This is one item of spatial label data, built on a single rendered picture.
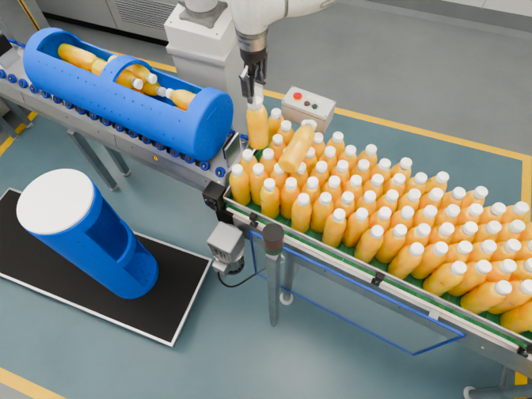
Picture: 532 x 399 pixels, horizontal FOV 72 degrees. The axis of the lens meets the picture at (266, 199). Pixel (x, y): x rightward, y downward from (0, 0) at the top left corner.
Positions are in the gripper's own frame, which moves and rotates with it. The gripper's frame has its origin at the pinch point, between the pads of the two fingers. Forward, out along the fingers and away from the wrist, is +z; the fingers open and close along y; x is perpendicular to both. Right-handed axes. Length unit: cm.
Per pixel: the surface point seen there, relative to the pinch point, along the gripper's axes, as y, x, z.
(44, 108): 17, -113, 47
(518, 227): -9, 92, 20
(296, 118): -23.2, 5.3, 29.6
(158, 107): 10.4, -35.7, 13.0
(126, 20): -121, -206, 113
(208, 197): 25.0, -7.4, 33.7
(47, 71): 15, -91, 17
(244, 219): 22.6, 6.3, 43.5
